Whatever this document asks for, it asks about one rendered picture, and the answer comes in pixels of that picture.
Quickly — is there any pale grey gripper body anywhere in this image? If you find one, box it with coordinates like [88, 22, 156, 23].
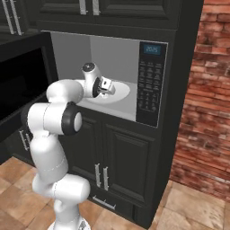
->
[101, 79, 117, 97]

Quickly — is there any white microwave turntable plate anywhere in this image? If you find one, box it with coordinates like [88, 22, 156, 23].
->
[75, 78, 131, 105]

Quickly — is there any black built-in microwave oven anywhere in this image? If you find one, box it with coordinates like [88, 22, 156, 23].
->
[49, 31, 169, 128]

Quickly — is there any black lower cupboard door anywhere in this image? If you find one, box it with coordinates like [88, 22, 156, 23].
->
[102, 120, 158, 206]
[66, 114, 103, 184]

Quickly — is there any black cupboard door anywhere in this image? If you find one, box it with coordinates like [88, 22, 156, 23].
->
[93, 0, 181, 22]
[102, 120, 158, 206]
[39, 0, 92, 16]
[66, 114, 103, 184]

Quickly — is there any black upper cupboard door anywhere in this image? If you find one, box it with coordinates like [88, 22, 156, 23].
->
[93, 0, 181, 22]
[39, 0, 92, 16]

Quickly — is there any black microwave door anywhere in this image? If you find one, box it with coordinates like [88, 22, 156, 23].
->
[0, 31, 59, 144]

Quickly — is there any black base cupboard run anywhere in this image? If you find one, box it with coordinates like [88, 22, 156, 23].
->
[0, 125, 40, 167]

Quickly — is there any black bottom drawer front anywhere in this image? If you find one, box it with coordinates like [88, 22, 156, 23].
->
[87, 184, 137, 220]

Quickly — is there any black tall cabinet frame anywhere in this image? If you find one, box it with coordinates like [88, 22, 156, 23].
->
[35, 0, 205, 230]

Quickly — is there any silver upper cupboard handle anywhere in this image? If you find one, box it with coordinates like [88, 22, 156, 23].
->
[78, 0, 88, 16]
[92, 0, 101, 16]

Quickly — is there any silver cupboard handle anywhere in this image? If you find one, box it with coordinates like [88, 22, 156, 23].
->
[78, 0, 88, 16]
[94, 163, 102, 189]
[102, 166, 110, 192]
[92, 0, 101, 16]

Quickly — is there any silver lower cupboard handle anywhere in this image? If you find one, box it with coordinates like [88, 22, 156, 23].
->
[94, 163, 102, 189]
[102, 166, 110, 192]

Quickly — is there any silver drawer handle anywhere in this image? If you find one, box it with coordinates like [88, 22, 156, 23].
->
[92, 194, 117, 211]

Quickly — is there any black wall cupboard run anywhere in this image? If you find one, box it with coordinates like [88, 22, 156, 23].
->
[0, 0, 40, 38]

